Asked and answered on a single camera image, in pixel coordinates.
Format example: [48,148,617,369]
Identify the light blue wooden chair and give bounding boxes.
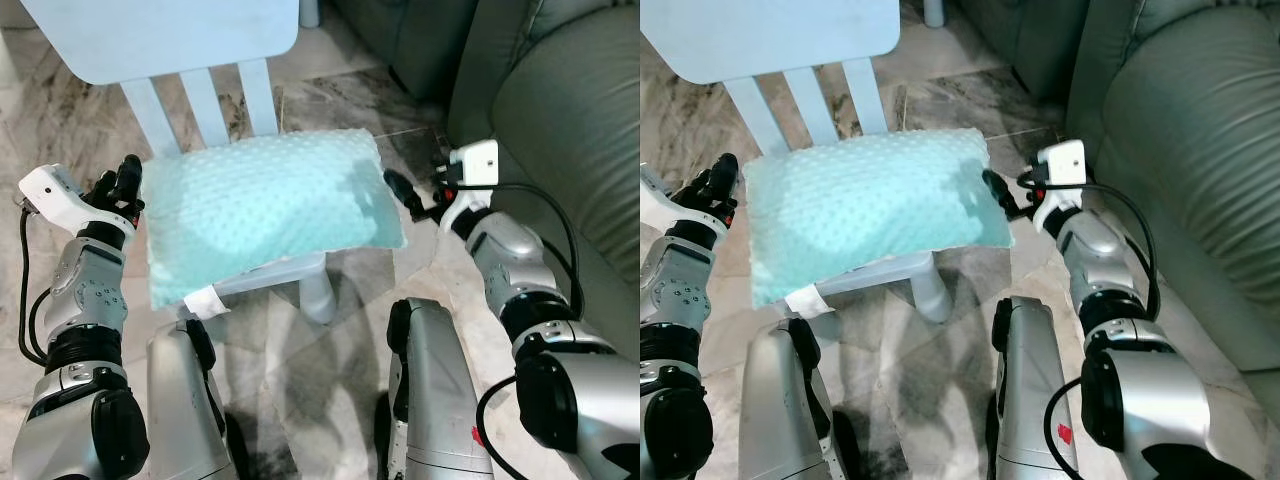
[20,0,343,327]
[640,0,953,324]

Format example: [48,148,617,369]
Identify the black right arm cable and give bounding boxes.
[478,182,587,323]
[1075,182,1163,323]

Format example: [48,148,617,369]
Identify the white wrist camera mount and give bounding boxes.
[1030,140,1088,237]
[640,164,736,237]
[17,164,137,237]
[440,140,501,239]

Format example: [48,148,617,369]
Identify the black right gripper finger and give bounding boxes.
[384,169,427,223]
[982,167,1023,219]

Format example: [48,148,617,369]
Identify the mint green dotted pillow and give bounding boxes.
[745,127,1014,310]
[140,128,408,312]

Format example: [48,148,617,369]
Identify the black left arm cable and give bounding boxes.
[17,200,53,363]

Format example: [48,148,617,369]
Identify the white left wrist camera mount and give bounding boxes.
[17,164,137,237]
[640,164,736,237]

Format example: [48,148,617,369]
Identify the silver right robot leg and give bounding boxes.
[384,297,497,480]
[988,295,1083,480]

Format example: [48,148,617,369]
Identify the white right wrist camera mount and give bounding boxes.
[440,140,501,239]
[1030,140,1088,237]

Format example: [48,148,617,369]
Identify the silver left robot leg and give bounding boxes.
[147,317,239,480]
[740,317,843,480]

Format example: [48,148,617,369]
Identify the grey-green leather sofa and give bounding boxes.
[330,0,641,306]
[958,0,1280,406]

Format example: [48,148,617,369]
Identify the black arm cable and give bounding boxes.
[17,200,53,363]
[478,182,587,323]
[1075,182,1163,323]

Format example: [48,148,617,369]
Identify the silver robot leg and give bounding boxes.
[740,317,843,480]
[988,295,1083,480]
[384,297,497,480]
[147,317,239,480]

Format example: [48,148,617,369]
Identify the black torso cable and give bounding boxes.
[474,374,523,453]
[1044,376,1089,473]

